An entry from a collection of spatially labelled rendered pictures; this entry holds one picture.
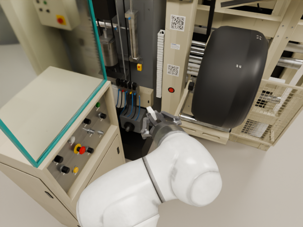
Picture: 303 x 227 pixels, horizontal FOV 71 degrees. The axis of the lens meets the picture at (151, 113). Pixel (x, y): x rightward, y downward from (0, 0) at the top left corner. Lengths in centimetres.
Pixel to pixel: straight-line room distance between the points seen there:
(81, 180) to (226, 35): 107
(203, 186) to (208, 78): 77
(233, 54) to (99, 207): 91
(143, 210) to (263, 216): 194
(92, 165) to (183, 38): 86
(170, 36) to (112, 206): 96
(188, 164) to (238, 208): 187
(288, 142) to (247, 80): 184
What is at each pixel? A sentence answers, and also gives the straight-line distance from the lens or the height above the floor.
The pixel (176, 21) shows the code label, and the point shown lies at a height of 152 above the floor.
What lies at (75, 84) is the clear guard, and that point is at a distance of 96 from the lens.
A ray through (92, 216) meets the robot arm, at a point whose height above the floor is 159.
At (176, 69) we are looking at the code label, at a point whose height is 123.
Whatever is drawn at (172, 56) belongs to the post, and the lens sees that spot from 127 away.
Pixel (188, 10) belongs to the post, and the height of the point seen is 158.
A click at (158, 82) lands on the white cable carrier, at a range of 142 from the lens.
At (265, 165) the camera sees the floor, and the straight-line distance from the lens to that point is 256.
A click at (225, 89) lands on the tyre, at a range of 110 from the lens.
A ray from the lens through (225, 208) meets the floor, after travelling 221.
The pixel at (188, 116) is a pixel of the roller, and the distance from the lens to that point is 145.
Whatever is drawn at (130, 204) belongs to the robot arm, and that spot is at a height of 161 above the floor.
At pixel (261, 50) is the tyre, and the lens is 118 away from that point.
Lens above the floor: 201
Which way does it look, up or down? 48 degrees down
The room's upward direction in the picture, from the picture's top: straight up
